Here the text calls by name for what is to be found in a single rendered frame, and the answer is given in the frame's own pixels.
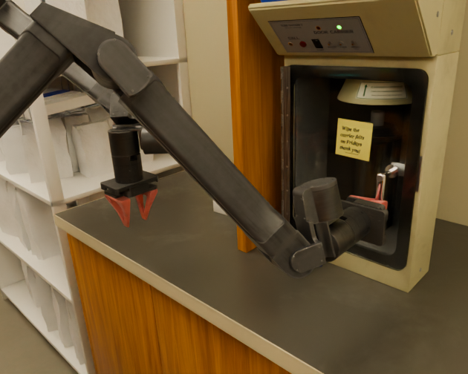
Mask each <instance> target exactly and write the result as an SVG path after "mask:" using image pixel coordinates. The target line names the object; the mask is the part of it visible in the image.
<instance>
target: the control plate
mask: <svg viewBox="0 0 468 374"><path fill-rule="evenodd" d="M269 24H270V26H271V27H272V29H273V31H274V32H275V34H276V35H277V37H278V38H279V41H280V42H281V43H282V45H283V47H284V48H285V50H286V51H287V53H374V50H373V48H372V46H371V43H370V41H369V39H368V36H367V33H366V31H365V28H364V26H363V23H362V21H361V18H360V17H359V16H349V17H335V18H321V19H296V20H282V21H269ZM338 24H339V25H341V26H342V29H341V30H339V29H337V25H338ZM316 26H320V27H321V30H317V29H316ZM312 39H318V40H319V41H320V43H321V45H322V46H323V48H315V46H314V44H313V42H312ZM328 41H330V42H332V45H328ZM339 41H342V42H344V44H343V45H339ZM351 41H355V42H356V44H355V45H352V44H351ZM288 42H291V43H293V46H290V45H289V44H288ZM300 42H305V43H306V44H307V45H306V47H302V46H300V44H299V43H300Z"/></svg>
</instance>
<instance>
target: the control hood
mask: <svg viewBox="0 0 468 374"><path fill-rule="evenodd" d="M248 10H249V11H250V13H251V14H252V16H253V18H254V19H255V20H256V22H257V24H258V25H259V27H260V28H261V30H262V31H263V33H264V35H265V36H266V37H267V39H268V41H269V42H270V43H271V45H272V47H273V49H274V50H275V51H276V53H277V54H279V55H286V56H404V57H433V56H435V55H436V54H437V53H438V42H439V35H440V28H441V17H442V11H443V0H287V1H272V2H264V3H256V4H250V6H248ZM349 16H359V17H360V18H361V21H362V23H363V26H364V28H365V31H366V33H367V36H368V39H369V41H370V43H371V46H372V48H373V50H374V53H287V51H286V50H285V48H284V47H283V45H282V43H281V42H280V41H279V38H278V37H277V35H276V34H275V32H274V31H273V29H272V27H271V26H270V24H269V21H282V20H296V19H321V18H335V17H349Z"/></svg>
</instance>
